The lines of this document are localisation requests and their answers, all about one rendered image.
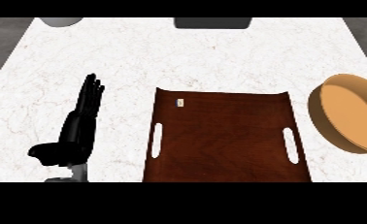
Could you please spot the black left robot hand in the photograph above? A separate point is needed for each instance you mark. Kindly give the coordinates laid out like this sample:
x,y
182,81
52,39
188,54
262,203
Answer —
x,y
77,131

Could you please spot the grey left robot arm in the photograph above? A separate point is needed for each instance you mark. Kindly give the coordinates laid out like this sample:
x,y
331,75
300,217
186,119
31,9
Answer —
x,y
75,173

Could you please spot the dark brown wooden tray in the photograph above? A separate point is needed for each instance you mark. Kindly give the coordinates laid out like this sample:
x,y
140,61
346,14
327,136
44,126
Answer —
x,y
223,137

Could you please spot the orange round pot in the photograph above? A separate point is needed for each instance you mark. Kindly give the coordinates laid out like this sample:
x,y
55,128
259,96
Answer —
x,y
343,111

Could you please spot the grey round object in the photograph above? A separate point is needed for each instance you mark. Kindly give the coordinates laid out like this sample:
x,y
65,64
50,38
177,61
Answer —
x,y
59,21

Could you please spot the dark grey flat appliance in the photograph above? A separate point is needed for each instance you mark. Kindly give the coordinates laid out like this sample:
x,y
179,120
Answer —
x,y
211,23

